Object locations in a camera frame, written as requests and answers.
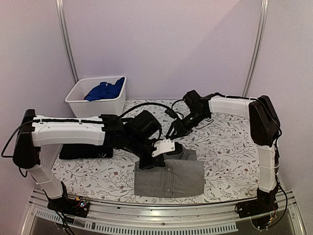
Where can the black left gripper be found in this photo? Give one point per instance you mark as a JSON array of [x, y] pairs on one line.
[[160, 161]]

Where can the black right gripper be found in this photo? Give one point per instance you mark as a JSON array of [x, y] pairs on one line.
[[178, 126]]

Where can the grey garment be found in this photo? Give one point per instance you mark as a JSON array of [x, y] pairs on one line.
[[182, 176]]

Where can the black t-shirt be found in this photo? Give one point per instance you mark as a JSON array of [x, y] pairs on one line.
[[85, 151]]

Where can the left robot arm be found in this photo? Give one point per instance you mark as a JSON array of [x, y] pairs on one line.
[[129, 134]]

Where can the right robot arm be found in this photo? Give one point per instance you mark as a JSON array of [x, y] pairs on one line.
[[264, 130]]

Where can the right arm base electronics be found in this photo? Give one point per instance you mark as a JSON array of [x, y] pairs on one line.
[[256, 210]]

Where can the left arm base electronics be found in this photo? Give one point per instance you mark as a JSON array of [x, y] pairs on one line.
[[79, 208]]

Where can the white plastic laundry bin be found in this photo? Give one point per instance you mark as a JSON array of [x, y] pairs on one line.
[[83, 108]]

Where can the floral tablecloth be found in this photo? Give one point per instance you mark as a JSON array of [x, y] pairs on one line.
[[234, 167]]

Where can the blue garment in bin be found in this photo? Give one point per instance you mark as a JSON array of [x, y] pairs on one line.
[[105, 90]]

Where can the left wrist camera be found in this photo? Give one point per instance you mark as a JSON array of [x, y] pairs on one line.
[[143, 127]]

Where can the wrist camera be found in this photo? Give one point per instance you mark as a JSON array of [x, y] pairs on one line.
[[143, 127], [192, 100]]

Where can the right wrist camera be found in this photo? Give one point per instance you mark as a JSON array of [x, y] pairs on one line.
[[192, 100]]

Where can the aluminium front rail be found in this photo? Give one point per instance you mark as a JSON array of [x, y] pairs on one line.
[[209, 214]]

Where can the right aluminium frame post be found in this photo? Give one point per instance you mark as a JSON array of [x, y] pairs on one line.
[[257, 46]]

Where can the aluminium frame post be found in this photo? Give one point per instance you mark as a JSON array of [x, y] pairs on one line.
[[65, 37], [257, 46]]

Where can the left aluminium frame post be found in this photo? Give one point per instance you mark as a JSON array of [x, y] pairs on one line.
[[65, 37]]

